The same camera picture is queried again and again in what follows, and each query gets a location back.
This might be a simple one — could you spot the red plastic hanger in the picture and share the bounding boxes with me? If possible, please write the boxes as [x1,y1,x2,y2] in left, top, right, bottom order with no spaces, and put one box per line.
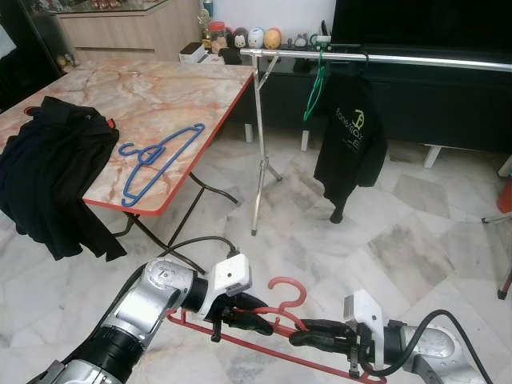
[166,276,369,384]

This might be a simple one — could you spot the black printed T-shirt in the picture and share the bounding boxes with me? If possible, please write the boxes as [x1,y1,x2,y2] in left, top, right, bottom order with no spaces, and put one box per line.
[314,68,389,225]

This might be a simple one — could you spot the black garment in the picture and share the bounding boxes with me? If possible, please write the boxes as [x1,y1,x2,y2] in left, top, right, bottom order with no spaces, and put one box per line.
[0,96,127,262]

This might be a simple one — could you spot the blue plastic hanger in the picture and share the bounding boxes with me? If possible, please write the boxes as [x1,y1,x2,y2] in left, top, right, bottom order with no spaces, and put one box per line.
[118,122,206,207]

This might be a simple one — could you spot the green plastic hanger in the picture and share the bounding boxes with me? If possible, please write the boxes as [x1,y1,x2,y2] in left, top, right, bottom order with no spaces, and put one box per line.
[302,44,329,122]

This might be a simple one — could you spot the marble pattern folding table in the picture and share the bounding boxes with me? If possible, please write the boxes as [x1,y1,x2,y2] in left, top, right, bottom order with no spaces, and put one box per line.
[0,58,255,277]

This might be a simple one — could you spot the black TV cabinet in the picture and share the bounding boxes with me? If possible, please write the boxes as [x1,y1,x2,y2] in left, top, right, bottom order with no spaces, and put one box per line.
[220,44,512,153]

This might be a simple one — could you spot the small white box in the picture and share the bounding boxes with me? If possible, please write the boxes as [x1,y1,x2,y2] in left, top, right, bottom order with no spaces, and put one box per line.
[180,42,207,63]

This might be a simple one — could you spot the white round plush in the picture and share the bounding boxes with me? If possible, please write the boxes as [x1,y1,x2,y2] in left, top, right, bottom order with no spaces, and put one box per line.
[247,28,266,49]

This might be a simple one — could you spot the silver clothes rack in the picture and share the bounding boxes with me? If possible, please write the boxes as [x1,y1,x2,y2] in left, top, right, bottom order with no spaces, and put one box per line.
[240,46,512,301]

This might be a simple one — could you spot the light wooden cabinet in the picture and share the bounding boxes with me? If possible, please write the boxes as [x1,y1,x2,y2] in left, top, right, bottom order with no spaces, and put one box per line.
[56,0,201,63]

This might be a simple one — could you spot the black television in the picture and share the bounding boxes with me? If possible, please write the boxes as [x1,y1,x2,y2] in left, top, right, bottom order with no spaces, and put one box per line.
[332,0,512,49]

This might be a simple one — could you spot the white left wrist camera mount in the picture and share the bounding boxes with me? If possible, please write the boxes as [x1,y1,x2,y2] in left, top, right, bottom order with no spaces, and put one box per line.
[198,252,253,319]

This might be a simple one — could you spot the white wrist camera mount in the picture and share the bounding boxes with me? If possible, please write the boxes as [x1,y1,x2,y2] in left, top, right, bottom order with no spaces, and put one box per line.
[342,290,389,353]
[198,252,253,319]

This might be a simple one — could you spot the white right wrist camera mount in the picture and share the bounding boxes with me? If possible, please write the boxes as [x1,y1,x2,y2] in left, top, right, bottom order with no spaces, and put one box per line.
[342,290,389,353]

